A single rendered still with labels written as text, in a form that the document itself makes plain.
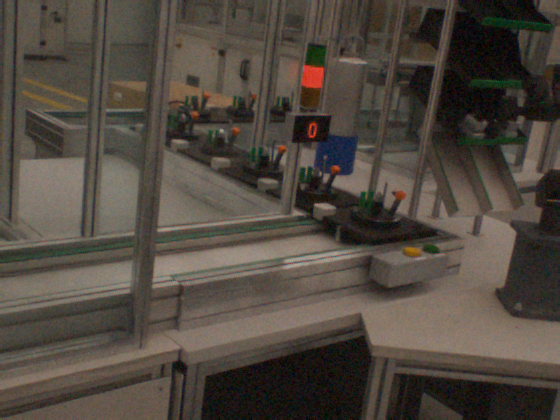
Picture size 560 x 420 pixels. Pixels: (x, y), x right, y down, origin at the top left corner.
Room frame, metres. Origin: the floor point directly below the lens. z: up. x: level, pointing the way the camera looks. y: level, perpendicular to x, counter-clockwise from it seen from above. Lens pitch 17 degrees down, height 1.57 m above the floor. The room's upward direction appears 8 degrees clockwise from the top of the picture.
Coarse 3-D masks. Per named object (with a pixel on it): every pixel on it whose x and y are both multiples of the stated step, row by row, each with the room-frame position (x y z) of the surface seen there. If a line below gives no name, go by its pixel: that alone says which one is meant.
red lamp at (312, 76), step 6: (306, 66) 2.02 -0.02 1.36; (306, 72) 2.02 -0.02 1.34; (312, 72) 2.01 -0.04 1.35; (318, 72) 2.01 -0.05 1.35; (306, 78) 2.01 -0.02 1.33; (312, 78) 2.01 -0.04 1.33; (318, 78) 2.01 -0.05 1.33; (306, 84) 2.01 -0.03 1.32; (312, 84) 2.01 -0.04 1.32; (318, 84) 2.01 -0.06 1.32
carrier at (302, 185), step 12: (324, 156) 2.32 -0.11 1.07; (300, 168) 2.28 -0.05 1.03; (312, 168) 2.30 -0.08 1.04; (324, 168) 2.32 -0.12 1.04; (300, 180) 2.28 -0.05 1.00; (312, 180) 2.25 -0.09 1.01; (300, 192) 2.20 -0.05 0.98; (312, 192) 2.20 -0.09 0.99; (324, 192) 2.21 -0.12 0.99; (336, 192) 2.24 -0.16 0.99; (300, 204) 2.13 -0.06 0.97; (312, 204) 2.14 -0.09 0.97; (336, 204) 2.18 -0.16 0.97; (348, 204) 2.19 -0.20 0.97
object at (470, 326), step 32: (480, 288) 1.95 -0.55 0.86; (384, 320) 1.66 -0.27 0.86; (416, 320) 1.68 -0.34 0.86; (448, 320) 1.71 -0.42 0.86; (480, 320) 1.74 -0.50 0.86; (512, 320) 1.76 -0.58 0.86; (544, 320) 1.79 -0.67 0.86; (384, 352) 1.53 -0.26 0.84; (416, 352) 1.53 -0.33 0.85; (448, 352) 1.54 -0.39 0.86; (480, 352) 1.56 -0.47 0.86; (512, 352) 1.58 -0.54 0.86; (544, 352) 1.60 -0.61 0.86
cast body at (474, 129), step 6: (468, 114) 2.19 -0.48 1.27; (474, 114) 2.20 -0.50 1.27; (480, 114) 2.20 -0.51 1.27; (468, 120) 2.19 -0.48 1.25; (474, 120) 2.17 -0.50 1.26; (480, 120) 2.17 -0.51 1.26; (462, 126) 2.20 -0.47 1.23; (468, 126) 2.19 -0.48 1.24; (474, 126) 2.17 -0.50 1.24; (480, 126) 2.18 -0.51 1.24; (462, 132) 2.20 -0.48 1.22; (468, 132) 2.18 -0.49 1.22; (474, 132) 2.18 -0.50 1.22; (480, 132) 2.19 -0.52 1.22; (474, 138) 2.17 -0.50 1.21; (480, 138) 2.19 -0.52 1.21
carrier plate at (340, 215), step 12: (312, 216) 2.08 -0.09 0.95; (324, 216) 2.04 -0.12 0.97; (336, 216) 2.06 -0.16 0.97; (348, 216) 2.07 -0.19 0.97; (336, 228) 2.01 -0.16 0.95; (348, 228) 1.97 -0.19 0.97; (360, 228) 1.98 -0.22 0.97; (372, 228) 1.99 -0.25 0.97; (384, 228) 2.00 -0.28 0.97; (396, 228) 2.02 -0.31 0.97; (408, 228) 2.03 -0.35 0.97; (432, 228) 2.06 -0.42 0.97; (372, 240) 1.90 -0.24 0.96; (384, 240) 1.92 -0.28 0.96; (396, 240) 1.95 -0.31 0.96
